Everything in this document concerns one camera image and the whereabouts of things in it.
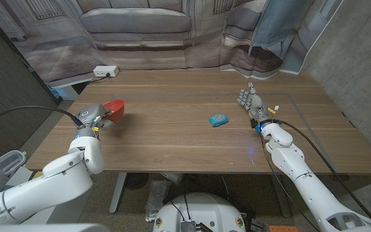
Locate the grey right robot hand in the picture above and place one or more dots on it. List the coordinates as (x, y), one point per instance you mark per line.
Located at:
(255, 104)

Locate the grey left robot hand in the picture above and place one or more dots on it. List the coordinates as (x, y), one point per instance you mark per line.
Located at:
(92, 116)

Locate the red plastic bowl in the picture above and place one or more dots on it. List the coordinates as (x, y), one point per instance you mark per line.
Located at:
(116, 108)

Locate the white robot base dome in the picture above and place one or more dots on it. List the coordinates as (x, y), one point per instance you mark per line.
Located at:
(201, 209)

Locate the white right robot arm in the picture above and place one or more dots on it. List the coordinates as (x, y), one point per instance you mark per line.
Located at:
(304, 174)

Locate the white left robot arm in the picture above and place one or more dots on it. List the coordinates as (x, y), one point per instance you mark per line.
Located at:
(53, 183)

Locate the blue phone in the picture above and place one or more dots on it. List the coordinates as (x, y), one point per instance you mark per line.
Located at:
(218, 120)

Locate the left wrist tagged connector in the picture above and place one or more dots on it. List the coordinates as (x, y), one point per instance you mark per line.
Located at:
(95, 129)

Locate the wrist tagged connector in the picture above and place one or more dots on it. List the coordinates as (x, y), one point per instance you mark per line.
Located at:
(95, 129)
(272, 110)

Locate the right wrist tagged connector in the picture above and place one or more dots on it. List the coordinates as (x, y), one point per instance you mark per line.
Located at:
(272, 110)

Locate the white power strip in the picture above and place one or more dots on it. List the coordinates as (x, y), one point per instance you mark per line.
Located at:
(105, 71)

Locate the black round floor object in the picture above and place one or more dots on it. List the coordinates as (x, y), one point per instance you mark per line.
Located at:
(137, 181)

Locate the white table leg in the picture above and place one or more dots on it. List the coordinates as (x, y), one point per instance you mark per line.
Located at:
(118, 193)
(280, 196)

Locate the printed living room backdrop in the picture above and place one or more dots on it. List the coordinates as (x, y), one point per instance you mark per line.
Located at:
(140, 48)

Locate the dark grey partition panel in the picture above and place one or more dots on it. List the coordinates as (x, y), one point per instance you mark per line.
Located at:
(8, 106)

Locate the white floor platform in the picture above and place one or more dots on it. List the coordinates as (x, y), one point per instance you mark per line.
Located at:
(66, 212)

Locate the clear plastic bag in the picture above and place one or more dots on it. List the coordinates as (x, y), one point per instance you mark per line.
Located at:
(158, 196)

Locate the orange box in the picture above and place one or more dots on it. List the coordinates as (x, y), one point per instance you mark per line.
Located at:
(283, 229)

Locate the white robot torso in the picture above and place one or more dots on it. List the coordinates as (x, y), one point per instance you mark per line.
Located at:
(27, 228)

